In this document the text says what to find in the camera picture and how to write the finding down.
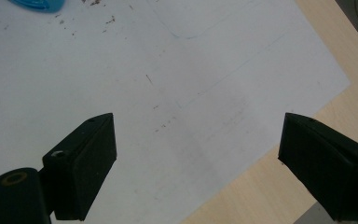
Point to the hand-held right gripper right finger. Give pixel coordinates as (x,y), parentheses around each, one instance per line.
(323,161)

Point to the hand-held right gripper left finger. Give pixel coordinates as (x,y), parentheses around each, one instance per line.
(84,161)

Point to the blue bottle with white cap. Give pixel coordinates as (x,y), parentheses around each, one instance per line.
(40,4)

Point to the white paper sheet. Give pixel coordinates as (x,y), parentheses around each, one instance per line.
(183,68)

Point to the scattered brown crumbs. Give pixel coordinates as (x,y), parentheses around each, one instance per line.
(111,20)

